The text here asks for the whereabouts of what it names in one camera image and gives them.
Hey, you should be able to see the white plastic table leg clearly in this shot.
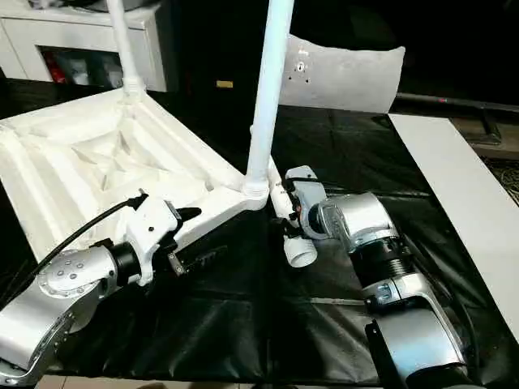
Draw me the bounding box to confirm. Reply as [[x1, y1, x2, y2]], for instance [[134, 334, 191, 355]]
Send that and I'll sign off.
[[242, 0, 297, 200], [105, 0, 148, 96], [270, 160, 320, 269]]

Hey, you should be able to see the white plastic table top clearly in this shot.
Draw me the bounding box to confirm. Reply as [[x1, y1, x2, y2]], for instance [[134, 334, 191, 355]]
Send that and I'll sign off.
[[0, 88, 270, 265]]

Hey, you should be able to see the black work mat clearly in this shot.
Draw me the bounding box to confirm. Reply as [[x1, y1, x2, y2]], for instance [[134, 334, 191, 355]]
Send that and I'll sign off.
[[0, 77, 519, 387]]

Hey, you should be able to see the white flat board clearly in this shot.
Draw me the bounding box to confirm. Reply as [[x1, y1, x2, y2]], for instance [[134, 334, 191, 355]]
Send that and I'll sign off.
[[389, 113, 519, 343]]

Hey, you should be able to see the light grey cushion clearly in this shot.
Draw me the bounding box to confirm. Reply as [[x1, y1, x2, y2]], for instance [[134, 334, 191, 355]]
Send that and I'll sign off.
[[280, 32, 406, 114]]

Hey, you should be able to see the black cabinet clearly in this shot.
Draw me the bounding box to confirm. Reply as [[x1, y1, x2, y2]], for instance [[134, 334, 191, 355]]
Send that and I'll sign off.
[[162, 0, 285, 110]]

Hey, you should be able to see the black low shelf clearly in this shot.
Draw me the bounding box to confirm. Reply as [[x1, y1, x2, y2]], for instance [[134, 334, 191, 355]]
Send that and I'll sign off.
[[396, 91, 519, 148]]

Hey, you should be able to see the white glass-door cabinet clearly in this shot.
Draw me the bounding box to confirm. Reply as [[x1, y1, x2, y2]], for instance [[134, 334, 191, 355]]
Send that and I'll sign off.
[[0, 0, 168, 92]]

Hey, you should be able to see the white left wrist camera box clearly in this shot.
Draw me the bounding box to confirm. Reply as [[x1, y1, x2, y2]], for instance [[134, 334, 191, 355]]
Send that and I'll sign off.
[[122, 194, 184, 287]]

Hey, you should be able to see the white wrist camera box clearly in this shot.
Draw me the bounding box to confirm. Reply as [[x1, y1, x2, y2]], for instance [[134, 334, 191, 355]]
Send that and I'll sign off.
[[122, 194, 184, 287], [284, 166, 328, 205]]

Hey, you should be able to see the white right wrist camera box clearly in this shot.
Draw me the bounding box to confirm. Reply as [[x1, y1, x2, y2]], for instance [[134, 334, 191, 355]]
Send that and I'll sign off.
[[284, 166, 328, 205]]

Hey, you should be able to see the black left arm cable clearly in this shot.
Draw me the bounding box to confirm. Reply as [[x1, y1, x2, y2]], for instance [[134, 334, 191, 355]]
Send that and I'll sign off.
[[0, 190, 152, 309]]

